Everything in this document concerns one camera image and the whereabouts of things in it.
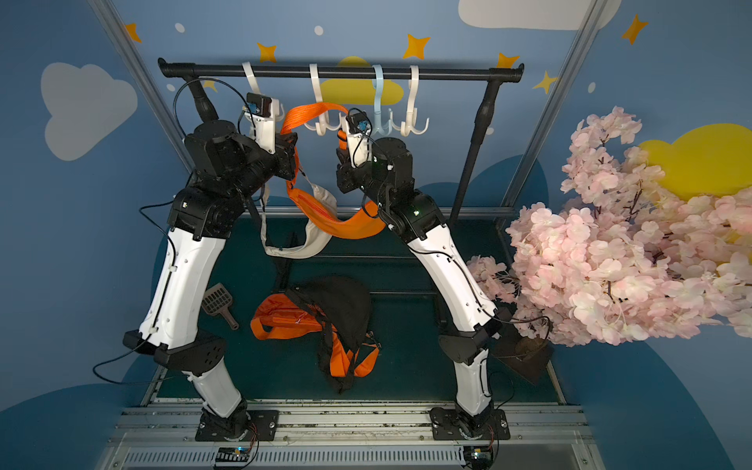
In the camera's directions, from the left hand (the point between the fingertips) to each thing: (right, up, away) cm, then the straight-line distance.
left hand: (290, 130), depth 59 cm
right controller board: (+44, -78, +15) cm, 90 cm away
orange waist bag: (-12, -45, +28) cm, 54 cm away
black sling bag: (+6, -41, +32) cm, 52 cm away
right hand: (+11, -2, +3) cm, 12 cm away
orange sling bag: (+16, -17, +17) cm, 29 cm away
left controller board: (-19, -77, +14) cm, 80 cm away
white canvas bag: (-2, -21, +34) cm, 40 cm away
